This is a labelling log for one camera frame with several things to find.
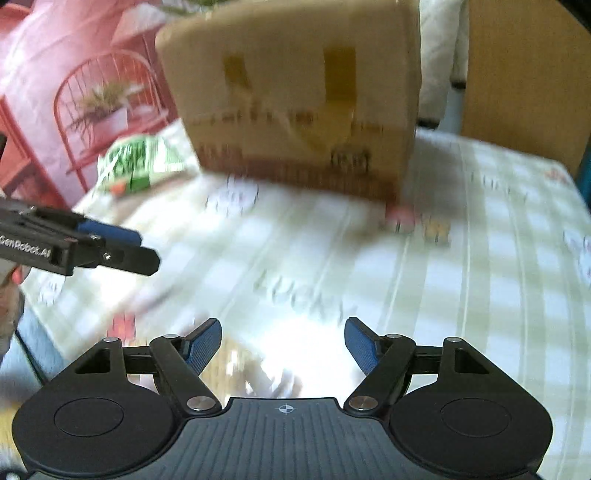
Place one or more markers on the checkered tablecloth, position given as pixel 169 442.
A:
pixel 485 277

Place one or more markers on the person's left hand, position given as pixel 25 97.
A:
pixel 8 304

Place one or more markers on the wooden board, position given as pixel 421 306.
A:
pixel 521 78

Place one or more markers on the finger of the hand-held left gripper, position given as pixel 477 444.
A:
pixel 113 234

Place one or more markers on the brown cardboard box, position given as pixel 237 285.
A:
pixel 286 92

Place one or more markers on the bright green snack bag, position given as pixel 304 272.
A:
pixel 138 161

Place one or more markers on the white quilted jacket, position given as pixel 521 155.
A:
pixel 443 60

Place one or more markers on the red printed backdrop cloth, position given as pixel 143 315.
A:
pixel 60 92

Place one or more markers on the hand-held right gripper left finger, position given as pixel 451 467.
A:
pixel 205 344

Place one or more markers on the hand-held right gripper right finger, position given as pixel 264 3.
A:
pixel 362 344

